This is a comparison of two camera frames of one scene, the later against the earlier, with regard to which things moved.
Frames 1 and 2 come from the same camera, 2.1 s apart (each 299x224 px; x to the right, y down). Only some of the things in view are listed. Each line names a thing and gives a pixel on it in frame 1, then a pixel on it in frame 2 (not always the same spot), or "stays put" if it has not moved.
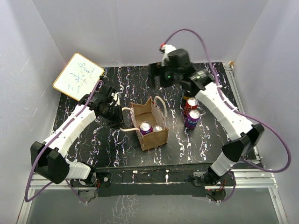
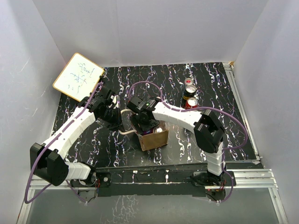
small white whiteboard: x=78 y=77 stays put
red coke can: x=191 y=104 stays put
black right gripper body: x=168 y=77 to x=141 y=124
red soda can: x=157 y=128 stays put
